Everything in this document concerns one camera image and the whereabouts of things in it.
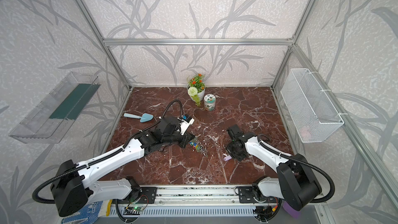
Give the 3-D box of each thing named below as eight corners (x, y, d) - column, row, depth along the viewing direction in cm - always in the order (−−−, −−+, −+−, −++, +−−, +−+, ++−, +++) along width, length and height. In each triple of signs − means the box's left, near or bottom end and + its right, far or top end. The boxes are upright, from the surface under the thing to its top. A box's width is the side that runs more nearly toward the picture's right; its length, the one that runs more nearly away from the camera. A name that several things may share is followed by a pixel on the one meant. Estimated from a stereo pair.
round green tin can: (204, 111, 109) (203, 103, 102) (204, 102, 114) (204, 94, 107) (215, 111, 109) (216, 103, 102) (215, 102, 114) (215, 94, 107)
